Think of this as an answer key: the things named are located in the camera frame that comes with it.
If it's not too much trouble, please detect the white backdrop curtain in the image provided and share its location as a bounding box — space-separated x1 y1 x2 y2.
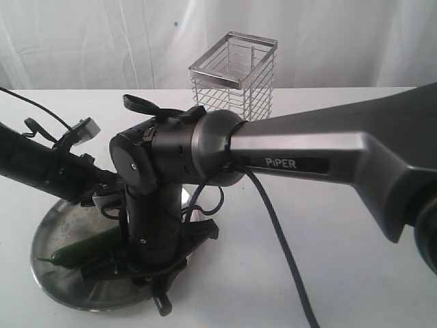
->
1 1 436 90

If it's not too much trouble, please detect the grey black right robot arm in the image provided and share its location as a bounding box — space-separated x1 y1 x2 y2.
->
81 84 436 314

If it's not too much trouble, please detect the green cucumber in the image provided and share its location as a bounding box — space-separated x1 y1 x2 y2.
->
36 226 123 269

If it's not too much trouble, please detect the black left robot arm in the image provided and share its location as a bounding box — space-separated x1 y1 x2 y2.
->
1 124 117 204

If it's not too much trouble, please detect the wire metal utensil holder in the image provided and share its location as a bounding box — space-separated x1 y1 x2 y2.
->
188 31 278 121

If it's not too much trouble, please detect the round stainless steel plate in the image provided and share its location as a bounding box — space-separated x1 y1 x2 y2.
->
31 187 201 312

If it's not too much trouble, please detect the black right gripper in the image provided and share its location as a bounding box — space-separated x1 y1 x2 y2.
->
80 184 219 308

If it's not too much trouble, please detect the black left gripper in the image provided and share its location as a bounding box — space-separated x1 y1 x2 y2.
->
40 150 117 204

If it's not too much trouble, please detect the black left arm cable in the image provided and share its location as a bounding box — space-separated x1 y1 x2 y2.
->
0 87 74 133

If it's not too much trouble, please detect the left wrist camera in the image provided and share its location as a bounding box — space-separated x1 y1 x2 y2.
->
54 118 100 152

